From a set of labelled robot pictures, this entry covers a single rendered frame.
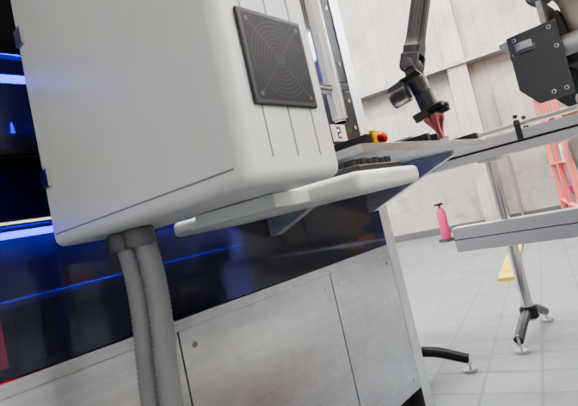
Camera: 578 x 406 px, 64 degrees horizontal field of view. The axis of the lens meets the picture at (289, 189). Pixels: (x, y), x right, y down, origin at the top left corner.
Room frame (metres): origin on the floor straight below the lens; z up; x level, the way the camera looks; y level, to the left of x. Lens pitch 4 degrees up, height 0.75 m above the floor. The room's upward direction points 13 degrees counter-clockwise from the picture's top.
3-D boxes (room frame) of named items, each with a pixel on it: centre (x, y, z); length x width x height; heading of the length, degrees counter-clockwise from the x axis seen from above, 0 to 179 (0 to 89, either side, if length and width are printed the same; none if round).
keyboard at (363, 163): (0.88, 0.00, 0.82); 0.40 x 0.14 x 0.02; 50
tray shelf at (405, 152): (1.36, -0.22, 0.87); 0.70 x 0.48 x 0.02; 138
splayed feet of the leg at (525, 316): (2.20, -0.96, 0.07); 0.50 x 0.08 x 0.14; 138
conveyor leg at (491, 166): (2.20, -0.96, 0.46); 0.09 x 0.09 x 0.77; 48
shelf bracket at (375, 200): (1.54, -0.39, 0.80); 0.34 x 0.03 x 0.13; 48
